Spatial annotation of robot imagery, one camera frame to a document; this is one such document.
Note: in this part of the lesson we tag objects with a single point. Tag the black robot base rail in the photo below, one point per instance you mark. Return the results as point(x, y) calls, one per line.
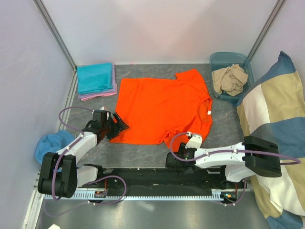
point(169, 182)

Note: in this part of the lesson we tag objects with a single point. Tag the crumpled beige t-shirt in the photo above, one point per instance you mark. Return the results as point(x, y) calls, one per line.
point(230, 79)

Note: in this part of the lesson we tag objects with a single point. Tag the left aluminium frame post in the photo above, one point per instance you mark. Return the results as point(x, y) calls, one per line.
point(55, 33)

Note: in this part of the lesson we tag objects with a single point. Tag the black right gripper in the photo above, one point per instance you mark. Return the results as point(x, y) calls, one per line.
point(181, 148)

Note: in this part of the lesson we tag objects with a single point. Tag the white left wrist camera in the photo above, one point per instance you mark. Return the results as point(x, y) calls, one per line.
point(102, 109)

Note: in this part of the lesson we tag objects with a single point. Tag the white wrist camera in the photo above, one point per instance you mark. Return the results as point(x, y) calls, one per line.
point(195, 140)
point(102, 109)

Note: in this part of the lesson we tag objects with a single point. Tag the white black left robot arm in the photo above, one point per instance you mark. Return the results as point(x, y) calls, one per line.
point(59, 175)

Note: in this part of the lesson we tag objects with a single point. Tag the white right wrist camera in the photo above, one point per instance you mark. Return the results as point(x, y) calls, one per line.
point(195, 140)

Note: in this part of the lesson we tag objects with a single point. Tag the orange t-shirt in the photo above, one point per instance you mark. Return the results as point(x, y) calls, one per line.
point(159, 110)

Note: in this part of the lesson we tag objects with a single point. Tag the blue beige checkered pillow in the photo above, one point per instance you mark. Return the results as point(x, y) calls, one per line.
point(273, 109)

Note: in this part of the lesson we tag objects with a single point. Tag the right aluminium frame post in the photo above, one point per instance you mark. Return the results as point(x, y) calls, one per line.
point(266, 27)

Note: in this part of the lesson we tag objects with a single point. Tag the grey slotted cable duct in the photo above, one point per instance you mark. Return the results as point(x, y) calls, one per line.
point(91, 194)

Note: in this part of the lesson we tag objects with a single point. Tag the crumpled blue cloth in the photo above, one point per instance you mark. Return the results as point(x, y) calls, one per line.
point(52, 143)

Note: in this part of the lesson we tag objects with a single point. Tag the aluminium frame post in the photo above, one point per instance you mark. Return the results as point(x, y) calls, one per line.
point(266, 27)
point(55, 33)

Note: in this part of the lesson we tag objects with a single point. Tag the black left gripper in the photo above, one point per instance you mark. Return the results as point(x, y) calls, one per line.
point(118, 127)

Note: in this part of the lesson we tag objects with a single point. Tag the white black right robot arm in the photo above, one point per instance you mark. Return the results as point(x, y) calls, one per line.
point(253, 156)

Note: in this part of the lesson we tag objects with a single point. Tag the teal plastic bin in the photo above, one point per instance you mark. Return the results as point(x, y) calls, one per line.
point(220, 60)

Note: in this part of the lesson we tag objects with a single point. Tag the folded purple t-shirt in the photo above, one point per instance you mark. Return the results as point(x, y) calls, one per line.
point(113, 82)

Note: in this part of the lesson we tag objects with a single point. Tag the folded turquoise t-shirt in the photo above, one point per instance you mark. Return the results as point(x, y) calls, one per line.
point(95, 78)

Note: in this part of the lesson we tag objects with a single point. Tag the folded pink t-shirt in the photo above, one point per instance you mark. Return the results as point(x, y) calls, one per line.
point(85, 97)

